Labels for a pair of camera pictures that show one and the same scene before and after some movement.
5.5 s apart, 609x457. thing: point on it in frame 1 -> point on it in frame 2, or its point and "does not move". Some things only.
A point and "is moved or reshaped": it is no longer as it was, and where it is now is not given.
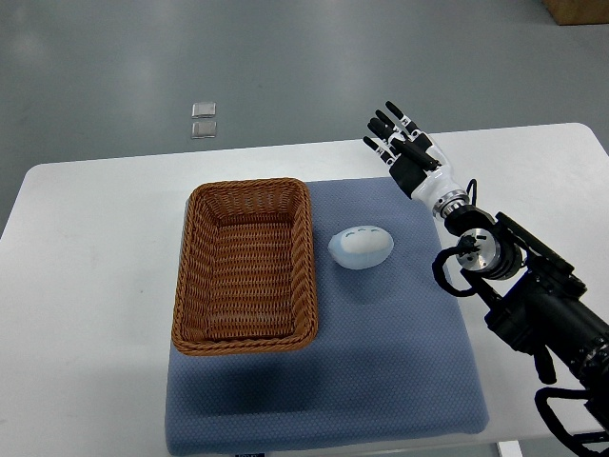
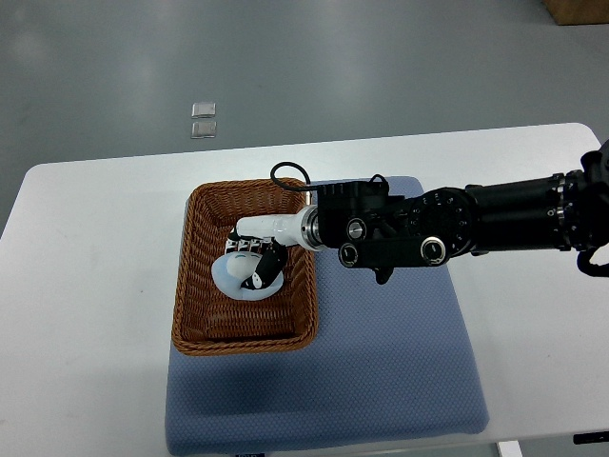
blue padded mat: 393,358 does not move
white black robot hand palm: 420,168 -> 281,230
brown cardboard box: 579,12 does not move
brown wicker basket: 245,278 does not move
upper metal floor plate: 204,109 does not move
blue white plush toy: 361,247 is moved or reshaped
